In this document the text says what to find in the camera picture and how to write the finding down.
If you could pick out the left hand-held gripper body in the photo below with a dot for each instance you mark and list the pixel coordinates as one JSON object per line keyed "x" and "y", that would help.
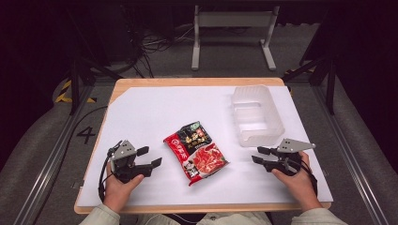
{"x": 122, "y": 153}

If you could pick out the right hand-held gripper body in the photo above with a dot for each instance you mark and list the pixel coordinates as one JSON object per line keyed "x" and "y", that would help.
{"x": 289, "y": 156}

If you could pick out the person's right hand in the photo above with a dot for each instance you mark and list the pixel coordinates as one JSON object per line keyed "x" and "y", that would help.
{"x": 297, "y": 186}

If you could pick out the person's left hand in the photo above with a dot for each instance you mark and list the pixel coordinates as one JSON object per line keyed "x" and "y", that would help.
{"x": 118, "y": 190}

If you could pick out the translucent plastic storage bin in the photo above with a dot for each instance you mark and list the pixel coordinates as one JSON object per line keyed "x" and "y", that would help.
{"x": 255, "y": 115}

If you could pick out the red and black food packet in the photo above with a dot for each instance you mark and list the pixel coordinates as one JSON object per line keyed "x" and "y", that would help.
{"x": 195, "y": 153}

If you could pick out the white table mat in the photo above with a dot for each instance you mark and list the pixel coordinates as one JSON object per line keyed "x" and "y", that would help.
{"x": 175, "y": 106}

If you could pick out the person's torso clothing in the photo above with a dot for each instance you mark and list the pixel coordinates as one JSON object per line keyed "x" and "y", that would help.
{"x": 219, "y": 219}

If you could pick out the wooden table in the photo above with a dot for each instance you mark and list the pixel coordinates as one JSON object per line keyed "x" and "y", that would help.
{"x": 187, "y": 82}

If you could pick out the black tripod stand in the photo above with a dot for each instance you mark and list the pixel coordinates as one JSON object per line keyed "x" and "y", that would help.
{"x": 330, "y": 78}
{"x": 75, "y": 75}

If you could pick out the white metal stand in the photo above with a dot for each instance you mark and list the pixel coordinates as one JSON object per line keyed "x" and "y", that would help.
{"x": 234, "y": 19}

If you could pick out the metal floor rail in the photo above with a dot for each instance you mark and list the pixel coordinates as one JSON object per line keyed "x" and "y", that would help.
{"x": 350, "y": 162}
{"x": 50, "y": 162}

